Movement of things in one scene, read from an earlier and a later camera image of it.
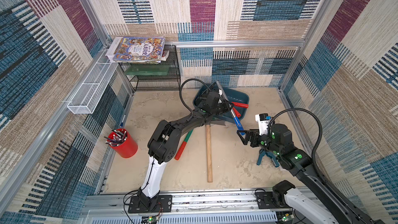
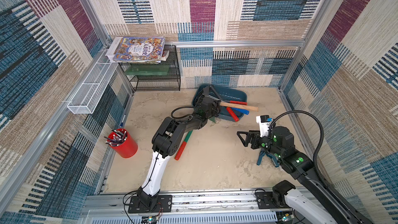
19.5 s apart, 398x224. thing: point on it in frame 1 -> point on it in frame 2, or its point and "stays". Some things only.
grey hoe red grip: (238, 114) -> (228, 101)
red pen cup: (119, 141) stays
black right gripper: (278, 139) stays
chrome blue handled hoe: (235, 117) -> (246, 112)
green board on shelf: (147, 70) stays
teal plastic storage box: (239, 99) stays
